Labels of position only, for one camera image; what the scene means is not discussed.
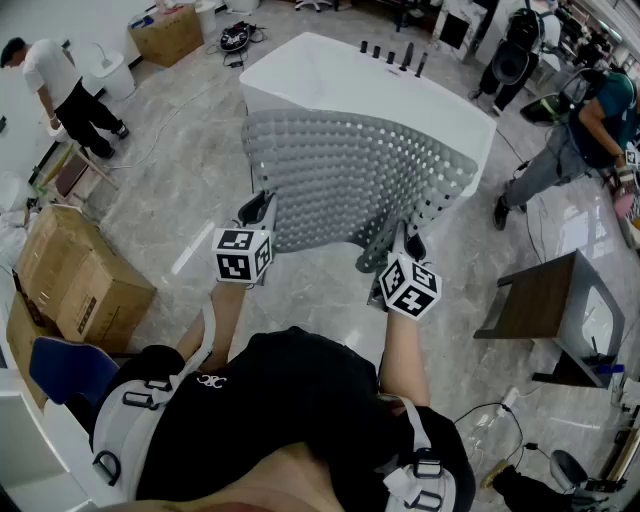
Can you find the white plastic bags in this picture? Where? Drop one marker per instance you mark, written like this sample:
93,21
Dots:
12,220

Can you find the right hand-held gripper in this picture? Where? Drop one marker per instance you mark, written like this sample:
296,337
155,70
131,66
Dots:
410,287

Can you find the wooden vanity cabinet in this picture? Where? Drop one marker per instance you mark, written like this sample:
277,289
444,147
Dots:
540,295

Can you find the tan slipper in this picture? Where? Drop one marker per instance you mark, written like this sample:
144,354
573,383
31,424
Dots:
495,475

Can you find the open cardboard box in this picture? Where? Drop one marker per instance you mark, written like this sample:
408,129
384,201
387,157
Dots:
167,37

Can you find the small wooden side table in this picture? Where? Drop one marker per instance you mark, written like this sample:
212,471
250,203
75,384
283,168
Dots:
75,172

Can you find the blue chair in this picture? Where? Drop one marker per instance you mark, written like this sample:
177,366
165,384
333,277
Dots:
70,367

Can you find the black tub spout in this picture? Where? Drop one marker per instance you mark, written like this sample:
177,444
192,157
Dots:
407,57

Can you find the person's black shirt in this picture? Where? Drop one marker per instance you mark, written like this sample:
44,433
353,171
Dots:
300,400

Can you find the white bathtub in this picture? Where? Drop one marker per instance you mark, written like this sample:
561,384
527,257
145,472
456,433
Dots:
350,80

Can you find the black round device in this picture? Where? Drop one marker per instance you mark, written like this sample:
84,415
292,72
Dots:
235,37

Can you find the grey perforated rubber mat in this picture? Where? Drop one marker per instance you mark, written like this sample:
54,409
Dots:
350,170

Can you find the person's left forearm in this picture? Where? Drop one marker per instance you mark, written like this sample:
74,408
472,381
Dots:
225,320

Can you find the white counter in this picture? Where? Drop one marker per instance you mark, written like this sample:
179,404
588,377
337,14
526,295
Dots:
30,450

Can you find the white round washbasin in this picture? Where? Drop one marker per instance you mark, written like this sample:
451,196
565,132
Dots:
115,75

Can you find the black panel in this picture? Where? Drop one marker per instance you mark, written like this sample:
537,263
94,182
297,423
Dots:
454,31

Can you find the grey office chair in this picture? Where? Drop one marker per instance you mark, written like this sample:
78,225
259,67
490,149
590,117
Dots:
570,470

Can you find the large cardboard box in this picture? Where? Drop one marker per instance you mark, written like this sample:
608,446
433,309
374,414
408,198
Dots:
85,280

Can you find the white bucket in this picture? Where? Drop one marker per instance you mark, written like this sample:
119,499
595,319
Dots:
206,17

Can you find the black hand shower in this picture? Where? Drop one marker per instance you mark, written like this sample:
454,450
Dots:
421,65

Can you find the person's right forearm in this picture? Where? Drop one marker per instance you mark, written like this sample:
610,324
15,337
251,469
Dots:
405,355

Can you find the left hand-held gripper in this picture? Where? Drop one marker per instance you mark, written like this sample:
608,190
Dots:
240,255

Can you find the white power strip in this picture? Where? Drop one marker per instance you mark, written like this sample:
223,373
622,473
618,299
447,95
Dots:
507,402

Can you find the pink cloth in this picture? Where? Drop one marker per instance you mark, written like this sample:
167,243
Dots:
624,207

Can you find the flat cardboard box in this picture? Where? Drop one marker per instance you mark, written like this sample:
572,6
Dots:
22,340

